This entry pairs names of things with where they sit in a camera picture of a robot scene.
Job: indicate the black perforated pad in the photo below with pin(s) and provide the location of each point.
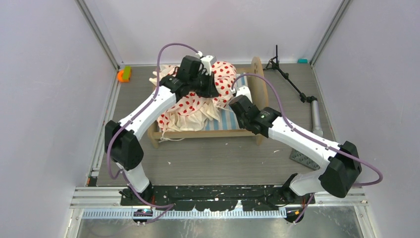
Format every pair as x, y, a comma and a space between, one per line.
303, 159

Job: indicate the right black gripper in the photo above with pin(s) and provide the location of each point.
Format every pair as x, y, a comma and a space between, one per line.
241, 125

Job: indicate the orange green toy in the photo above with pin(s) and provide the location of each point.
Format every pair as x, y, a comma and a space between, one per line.
124, 74

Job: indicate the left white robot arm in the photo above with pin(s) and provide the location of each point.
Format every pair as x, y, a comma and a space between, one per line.
122, 138

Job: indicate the blue striped mattress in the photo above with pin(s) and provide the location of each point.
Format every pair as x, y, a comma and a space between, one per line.
212, 118

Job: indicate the strawberry print ruffled blanket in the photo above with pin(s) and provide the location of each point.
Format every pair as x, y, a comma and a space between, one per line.
173, 119

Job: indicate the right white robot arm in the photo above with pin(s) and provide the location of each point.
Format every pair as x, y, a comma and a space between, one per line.
336, 174

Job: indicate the wooden pet bed frame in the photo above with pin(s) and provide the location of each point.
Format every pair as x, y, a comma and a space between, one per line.
246, 81

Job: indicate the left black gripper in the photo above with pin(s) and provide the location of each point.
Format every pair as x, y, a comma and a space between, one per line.
211, 91

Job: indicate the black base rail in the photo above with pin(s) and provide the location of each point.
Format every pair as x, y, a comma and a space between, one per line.
204, 202

